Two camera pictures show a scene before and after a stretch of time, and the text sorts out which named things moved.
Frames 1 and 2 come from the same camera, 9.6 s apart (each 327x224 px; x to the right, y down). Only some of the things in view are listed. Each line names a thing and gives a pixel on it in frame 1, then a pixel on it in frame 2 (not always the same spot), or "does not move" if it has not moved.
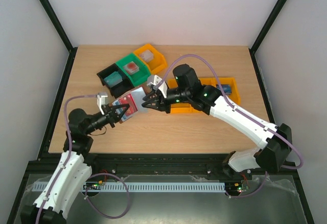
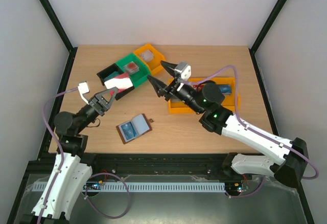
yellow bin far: x=234 y=95 does not move
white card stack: x=147 y=56 does not move
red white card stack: x=131 y=67 does not move
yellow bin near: x=180 y=108 does not move
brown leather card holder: x=134 y=97 to x=139 y=125
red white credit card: x=128 y=99 to x=119 y=83
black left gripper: x=112 y=116 to x=97 y=104
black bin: x=121 y=88 does not move
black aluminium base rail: x=158 y=163 does not move
